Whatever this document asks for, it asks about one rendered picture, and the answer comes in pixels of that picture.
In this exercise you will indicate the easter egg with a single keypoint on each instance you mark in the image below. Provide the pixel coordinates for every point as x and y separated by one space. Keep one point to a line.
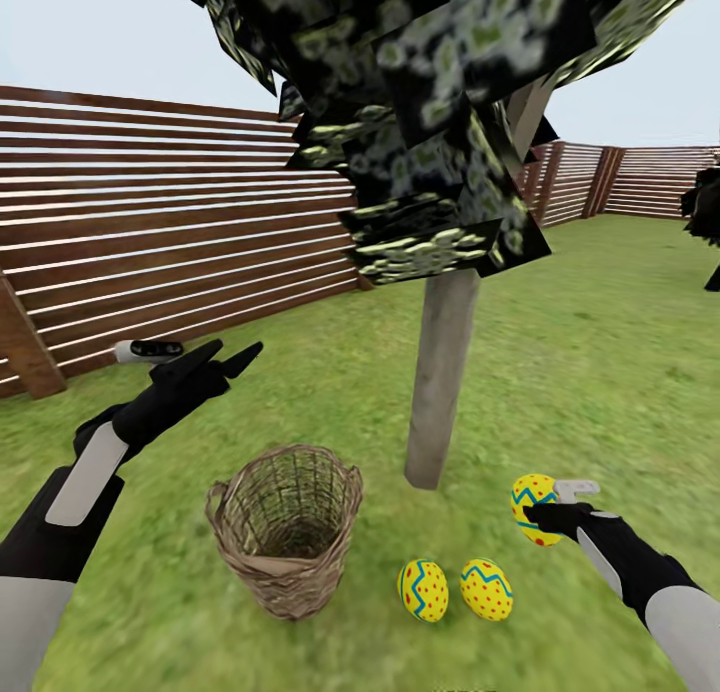
423 589
530 490
486 589

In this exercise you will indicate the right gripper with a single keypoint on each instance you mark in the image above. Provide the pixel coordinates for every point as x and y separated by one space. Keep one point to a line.
551 518

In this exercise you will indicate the wicker basket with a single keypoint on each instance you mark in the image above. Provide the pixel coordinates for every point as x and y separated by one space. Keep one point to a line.
297 585

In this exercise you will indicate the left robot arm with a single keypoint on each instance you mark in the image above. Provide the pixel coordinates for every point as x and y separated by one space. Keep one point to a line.
43 556

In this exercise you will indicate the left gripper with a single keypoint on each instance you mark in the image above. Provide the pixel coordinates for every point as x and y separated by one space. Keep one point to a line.
180 386

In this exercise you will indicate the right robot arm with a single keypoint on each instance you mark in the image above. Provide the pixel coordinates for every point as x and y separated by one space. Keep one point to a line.
683 620

